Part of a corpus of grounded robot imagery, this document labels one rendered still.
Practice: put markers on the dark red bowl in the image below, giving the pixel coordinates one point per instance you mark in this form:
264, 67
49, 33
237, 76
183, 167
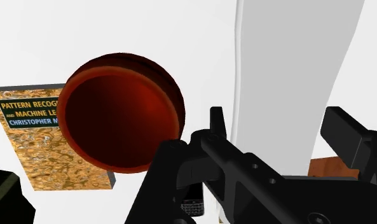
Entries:
120, 118

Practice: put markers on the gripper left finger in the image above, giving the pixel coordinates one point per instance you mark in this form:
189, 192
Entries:
172, 173

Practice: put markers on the white curved panel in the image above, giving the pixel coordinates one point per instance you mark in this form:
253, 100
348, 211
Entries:
284, 77

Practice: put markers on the black keypad phone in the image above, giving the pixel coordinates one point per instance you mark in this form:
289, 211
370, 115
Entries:
194, 205

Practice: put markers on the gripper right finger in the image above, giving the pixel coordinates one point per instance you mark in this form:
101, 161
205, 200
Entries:
346, 133

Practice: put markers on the brown wooden block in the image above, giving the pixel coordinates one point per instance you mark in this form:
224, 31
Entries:
330, 167

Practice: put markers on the golden cover book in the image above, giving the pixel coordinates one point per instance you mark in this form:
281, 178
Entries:
51, 161

